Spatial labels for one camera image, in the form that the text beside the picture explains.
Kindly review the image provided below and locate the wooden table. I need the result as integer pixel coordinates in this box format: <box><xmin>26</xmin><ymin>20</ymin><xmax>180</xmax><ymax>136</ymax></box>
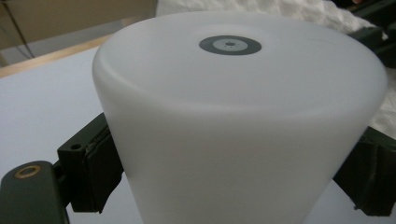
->
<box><xmin>0</xmin><ymin>33</ymin><xmax>114</xmax><ymax>79</ymax></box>

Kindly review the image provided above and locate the white waffle cloth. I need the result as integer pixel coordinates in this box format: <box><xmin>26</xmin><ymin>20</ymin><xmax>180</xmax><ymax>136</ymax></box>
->
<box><xmin>154</xmin><ymin>0</ymin><xmax>396</xmax><ymax>141</ymax></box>

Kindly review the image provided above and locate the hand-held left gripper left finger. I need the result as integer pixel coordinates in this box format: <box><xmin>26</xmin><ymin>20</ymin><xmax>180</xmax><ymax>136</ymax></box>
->
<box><xmin>57</xmin><ymin>112</ymin><xmax>125</xmax><ymax>215</ymax></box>

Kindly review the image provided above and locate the black hanging cable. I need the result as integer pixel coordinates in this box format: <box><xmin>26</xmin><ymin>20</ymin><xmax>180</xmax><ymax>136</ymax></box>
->
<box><xmin>1</xmin><ymin>0</ymin><xmax>35</xmax><ymax>61</ymax></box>

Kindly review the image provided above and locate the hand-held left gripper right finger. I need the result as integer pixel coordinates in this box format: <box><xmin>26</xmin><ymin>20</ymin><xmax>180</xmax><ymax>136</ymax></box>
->
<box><xmin>332</xmin><ymin>125</ymin><xmax>396</xmax><ymax>217</ymax></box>

